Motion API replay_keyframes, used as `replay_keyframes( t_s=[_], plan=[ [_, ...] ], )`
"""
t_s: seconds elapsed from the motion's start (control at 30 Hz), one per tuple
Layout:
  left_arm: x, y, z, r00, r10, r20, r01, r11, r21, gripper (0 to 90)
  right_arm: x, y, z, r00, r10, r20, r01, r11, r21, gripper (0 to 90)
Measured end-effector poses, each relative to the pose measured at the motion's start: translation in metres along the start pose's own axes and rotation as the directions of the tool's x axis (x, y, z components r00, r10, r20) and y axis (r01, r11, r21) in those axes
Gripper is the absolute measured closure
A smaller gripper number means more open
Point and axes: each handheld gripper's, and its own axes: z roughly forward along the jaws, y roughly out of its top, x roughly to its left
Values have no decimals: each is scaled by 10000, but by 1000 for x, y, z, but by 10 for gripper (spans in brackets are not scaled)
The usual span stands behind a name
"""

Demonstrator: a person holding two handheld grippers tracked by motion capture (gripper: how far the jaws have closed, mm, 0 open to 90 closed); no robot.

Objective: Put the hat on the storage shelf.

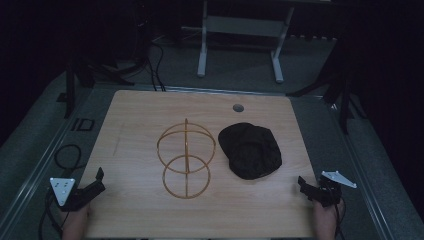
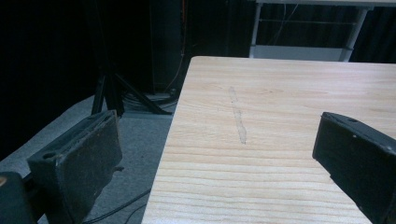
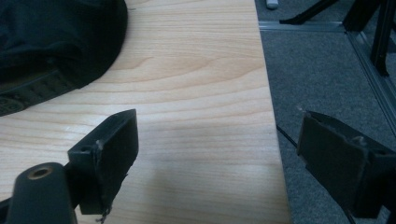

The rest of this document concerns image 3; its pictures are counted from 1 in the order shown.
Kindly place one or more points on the black stand leg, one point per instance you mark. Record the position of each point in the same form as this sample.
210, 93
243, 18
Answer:
306, 15

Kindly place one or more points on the grey metal floor rail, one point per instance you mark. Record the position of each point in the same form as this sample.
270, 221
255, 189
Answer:
373, 77
299, 26

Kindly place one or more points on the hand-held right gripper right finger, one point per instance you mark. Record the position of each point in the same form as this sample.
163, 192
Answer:
333, 161

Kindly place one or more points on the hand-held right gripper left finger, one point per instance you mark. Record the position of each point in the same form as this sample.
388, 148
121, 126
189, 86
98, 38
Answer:
116, 149

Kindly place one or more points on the black stand post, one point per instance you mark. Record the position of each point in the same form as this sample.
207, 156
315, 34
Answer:
382, 37
358, 14

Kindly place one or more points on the small white object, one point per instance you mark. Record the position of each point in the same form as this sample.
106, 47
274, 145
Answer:
272, 3

